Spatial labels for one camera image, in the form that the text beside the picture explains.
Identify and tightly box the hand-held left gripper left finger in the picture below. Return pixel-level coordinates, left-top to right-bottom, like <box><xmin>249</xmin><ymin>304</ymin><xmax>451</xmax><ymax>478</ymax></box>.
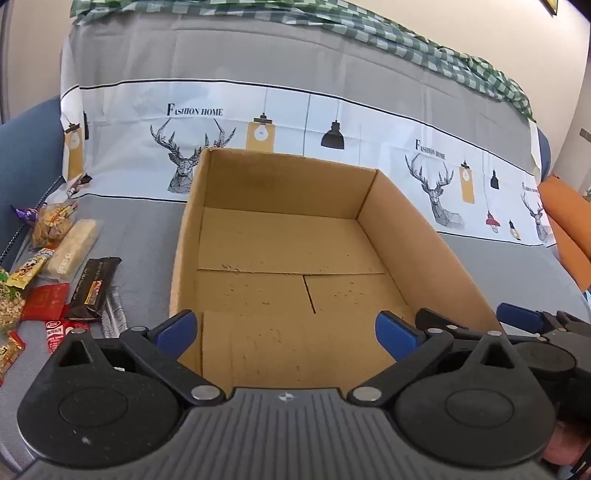
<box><xmin>50</xmin><ymin>310</ymin><xmax>226</xmax><ymax>408</ymax></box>

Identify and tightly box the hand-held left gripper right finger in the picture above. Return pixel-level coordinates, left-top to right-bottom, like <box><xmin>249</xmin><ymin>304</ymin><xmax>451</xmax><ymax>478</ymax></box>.
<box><xmin>347</xmin><ymin>311</ymin><xmax>525</xmax><ymax>407</ymax></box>

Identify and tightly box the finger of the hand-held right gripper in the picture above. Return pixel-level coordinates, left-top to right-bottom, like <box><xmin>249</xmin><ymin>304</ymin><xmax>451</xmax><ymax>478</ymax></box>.
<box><xmin>498</xmin><ymin>303</ymin><xmax>591</xmax><ymax>344</ymax></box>
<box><xmin>414</xmin><ymin>308</ymin><xmax>469</xmax><ymax>330</ymax></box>

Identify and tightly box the clear silver wrapper packet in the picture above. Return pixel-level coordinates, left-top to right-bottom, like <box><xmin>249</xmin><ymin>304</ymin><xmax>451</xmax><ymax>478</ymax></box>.
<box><xmin>102</xmin><ymin>285</ymin><xmax>127</xmax><ymax>340</ymax></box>

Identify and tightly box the black snack bar packet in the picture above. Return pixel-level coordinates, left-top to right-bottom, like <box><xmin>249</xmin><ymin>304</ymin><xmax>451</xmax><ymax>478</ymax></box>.
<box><xmin>67</xmin><ymin>257</ymin><xmax>122</xmax><ymax>321</ymax></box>

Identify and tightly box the red packet with white label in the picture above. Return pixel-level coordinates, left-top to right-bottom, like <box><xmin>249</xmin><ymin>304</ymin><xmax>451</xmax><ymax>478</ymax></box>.
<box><xmin>43</xmin><ymin>319</ymin><xmax>90</xmax><ymax>355</ymax></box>

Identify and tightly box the cardboard box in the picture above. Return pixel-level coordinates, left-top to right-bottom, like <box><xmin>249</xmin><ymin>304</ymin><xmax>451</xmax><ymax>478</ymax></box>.
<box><xmin>168</xmin><ymin>148</ymin><xmax>504</xmax><ymax>393</ymax></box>

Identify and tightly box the yellow snack packet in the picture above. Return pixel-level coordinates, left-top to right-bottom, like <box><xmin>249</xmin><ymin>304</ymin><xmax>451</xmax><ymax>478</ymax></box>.
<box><xmin>6</xmin><ymin>248</ymin><xmax>55</xmax><ymax>290</ymax></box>

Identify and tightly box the clear bag of fried snacks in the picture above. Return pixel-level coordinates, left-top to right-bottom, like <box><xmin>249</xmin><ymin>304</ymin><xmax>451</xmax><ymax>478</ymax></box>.
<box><xmin>30</xmin><ymin>202</ymin><xmax>78</xmax><ymax>248</ymax></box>

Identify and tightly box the purple snack packet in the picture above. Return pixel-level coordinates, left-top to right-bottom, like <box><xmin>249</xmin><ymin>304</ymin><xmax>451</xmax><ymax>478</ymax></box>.
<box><xmin>11</xmin><ymin>204</ymin><xmax>43</xmax><ymax>228</ymax></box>

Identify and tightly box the person's right hand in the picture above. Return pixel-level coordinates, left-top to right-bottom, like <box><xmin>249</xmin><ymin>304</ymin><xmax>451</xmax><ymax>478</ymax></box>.
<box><xmin>542</xmin><ymin>418</ymin><xmax>591</xmax><ymax>467</ymax></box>

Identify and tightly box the orange cushion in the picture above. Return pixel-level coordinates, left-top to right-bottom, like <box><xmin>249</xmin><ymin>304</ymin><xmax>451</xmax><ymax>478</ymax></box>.
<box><xmin>539</xmin><ymin>174</ymin><xmax>591</xmax><ymax>291</ymax></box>

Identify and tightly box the pale cracker bar packet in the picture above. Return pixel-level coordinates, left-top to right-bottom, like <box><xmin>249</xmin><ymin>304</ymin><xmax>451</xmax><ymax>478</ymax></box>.
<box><xmin>41</xmin><ymin>219</ymin><xmax>100</xmax><ymax>282</ymax></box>

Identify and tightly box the red square packet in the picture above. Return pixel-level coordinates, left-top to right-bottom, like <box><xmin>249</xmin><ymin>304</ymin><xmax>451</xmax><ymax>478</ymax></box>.
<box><xmin>21</xmin><ymin>282</ymin><xmax>71</xmax><ymax>321</ymax></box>

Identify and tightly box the orange red snack packet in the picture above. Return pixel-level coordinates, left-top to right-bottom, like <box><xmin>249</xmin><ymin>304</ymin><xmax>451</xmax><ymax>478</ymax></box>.
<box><xmin>0</xmin><ymin>330</ymin><xmax>26</xmax><ymax>386</ymax></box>

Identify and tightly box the green pea snack packet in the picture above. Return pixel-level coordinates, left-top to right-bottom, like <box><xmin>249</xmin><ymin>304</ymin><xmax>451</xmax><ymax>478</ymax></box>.
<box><xmin>0</xmin><ymin>268</ymin><xmax>26</xmax><ymax>330</ymax></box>

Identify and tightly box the dark zipper strip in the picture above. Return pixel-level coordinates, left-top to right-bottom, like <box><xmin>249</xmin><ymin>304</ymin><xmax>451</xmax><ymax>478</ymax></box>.
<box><xmin>0</xmin><ymin>176</ymin><xmax>63</xmax><ymax>264</ymax></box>

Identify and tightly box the grey deer print sofa cover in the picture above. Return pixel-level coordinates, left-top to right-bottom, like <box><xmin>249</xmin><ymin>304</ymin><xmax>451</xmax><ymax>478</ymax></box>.
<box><xmin>0</xmin><ymin>9</ymin><xmax>591</xmax><ymax>476</ymax></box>

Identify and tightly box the green checkered cloth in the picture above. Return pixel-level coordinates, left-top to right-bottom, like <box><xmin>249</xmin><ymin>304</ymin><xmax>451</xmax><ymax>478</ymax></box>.
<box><xmin>69</xmin><ymin>0</ymin><xmax>536</xmax><ymax>121</ymax></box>

